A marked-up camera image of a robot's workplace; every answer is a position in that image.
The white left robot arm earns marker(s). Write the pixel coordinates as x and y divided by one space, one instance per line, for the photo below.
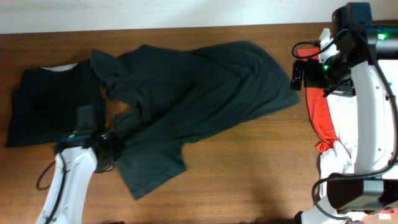
77 158

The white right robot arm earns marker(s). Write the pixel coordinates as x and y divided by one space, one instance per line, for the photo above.
357 58

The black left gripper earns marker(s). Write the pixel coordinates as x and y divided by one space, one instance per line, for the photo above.
112 138

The folded black garment stack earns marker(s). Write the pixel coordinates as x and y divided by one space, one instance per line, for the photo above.
44 107

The white crumpled t-shirt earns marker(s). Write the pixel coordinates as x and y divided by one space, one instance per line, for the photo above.
339 137

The white folded garment underneath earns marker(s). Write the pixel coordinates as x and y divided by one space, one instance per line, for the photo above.
61 68

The red garment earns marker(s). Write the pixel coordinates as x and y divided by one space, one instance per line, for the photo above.
320 118

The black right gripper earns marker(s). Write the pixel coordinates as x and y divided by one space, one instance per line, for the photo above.
310 68

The dark green t-shirt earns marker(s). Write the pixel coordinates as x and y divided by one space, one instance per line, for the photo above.
184 96

